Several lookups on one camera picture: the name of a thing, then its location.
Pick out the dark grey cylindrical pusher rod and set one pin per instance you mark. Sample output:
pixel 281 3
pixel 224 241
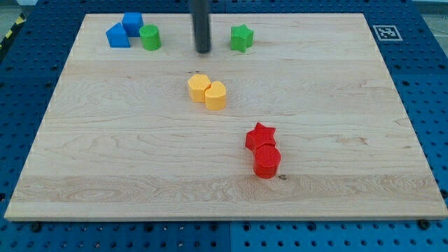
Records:
pixel 199 11

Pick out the green star block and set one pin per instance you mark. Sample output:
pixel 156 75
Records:
pixel 241 38

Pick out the red star block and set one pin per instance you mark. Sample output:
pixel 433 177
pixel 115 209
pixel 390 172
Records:
pixel 261 135

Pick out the green cylinder block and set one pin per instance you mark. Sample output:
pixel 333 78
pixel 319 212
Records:
pixel 150 37

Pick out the blue cube block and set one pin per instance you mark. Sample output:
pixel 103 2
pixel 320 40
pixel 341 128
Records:
pixel 132 22

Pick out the yellow hexagon block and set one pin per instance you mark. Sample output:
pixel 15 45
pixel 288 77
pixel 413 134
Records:
pixel 197 85

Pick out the yellow heart block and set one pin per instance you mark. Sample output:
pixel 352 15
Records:
pixel 215 96

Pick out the blue pentagon block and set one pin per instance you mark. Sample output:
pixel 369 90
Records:
pixel 117 36

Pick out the light wooden board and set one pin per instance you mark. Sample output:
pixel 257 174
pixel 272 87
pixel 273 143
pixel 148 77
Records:
pixel 121 139

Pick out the red cylinder block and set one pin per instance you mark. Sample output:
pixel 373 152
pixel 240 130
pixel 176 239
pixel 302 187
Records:
pixel 266 161

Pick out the white fiducial marker tag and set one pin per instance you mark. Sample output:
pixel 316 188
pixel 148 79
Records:
pixel 387 32

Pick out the black bolt front left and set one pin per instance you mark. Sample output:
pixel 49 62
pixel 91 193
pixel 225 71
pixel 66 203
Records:
pixel 35 227

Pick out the black bolt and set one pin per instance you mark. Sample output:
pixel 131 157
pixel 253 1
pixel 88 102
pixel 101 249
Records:
pixel 424 224
pixel 35 227

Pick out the black bolt front right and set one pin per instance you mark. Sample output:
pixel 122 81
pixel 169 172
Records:
pixel 424 224

